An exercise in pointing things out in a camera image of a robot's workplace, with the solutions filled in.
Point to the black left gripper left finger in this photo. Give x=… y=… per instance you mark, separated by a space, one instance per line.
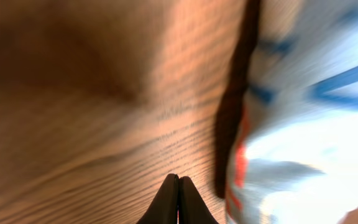
x=164 y=207

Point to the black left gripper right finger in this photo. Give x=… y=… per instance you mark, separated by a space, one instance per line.
x=191 y=207

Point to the light blue printed t-shirt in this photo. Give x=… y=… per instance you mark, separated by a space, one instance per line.
x=295 y=159

